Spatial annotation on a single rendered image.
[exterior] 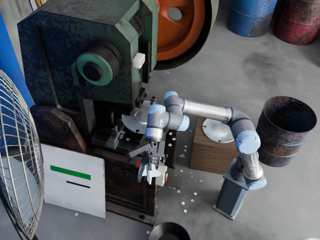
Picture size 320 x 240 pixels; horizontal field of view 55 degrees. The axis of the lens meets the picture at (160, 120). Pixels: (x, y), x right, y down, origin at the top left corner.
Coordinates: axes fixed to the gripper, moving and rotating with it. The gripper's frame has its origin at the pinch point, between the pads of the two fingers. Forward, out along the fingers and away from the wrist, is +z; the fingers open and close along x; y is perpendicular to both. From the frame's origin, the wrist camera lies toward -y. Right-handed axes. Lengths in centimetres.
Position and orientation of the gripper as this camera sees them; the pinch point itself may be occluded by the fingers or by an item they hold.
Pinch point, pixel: (142, 183)
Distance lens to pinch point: 134.7
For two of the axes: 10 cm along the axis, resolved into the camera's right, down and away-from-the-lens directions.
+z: -1.3, 9.7, -1.9
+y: 9.3, 1.8, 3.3
